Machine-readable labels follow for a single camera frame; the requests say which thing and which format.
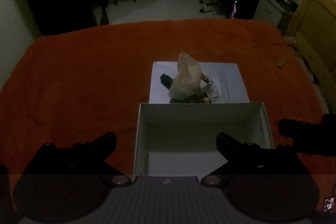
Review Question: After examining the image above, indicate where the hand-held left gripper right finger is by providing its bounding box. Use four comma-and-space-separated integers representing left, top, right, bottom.
201, 132, 313, 188

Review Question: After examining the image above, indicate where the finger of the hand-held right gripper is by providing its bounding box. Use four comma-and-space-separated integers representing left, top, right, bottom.
278, 119, 319, 138

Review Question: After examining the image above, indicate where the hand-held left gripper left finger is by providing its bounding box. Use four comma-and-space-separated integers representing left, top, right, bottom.
21, 132, 132, 188

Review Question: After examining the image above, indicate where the white cardboard box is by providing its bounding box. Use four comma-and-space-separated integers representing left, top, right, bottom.
133, 102, 275, 178

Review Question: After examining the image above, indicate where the white tissue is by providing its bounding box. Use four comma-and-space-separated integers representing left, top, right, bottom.
167, 52, 203, 100

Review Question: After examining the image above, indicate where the white box lid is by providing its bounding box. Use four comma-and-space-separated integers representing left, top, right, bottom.
148, 61, 250, 104

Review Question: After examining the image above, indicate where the black rectangular case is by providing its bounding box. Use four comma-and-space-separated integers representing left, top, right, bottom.
160, 73, 174, 89

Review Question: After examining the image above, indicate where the small printed packet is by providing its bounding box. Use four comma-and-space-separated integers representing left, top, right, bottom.
206, 75, 232, 103

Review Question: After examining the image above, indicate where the orange blanket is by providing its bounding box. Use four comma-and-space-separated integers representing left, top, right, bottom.
0, 19, 332, 216

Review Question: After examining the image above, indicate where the yellow wooden board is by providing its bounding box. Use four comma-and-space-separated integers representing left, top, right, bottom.
286, 0, 336, 111

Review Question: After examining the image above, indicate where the white low cabinet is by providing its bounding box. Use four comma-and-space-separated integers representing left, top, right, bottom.
253, 0, 286, 28

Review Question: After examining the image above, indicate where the computer case with coloured lights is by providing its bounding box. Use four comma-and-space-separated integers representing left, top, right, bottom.
225, 0, 261, 20

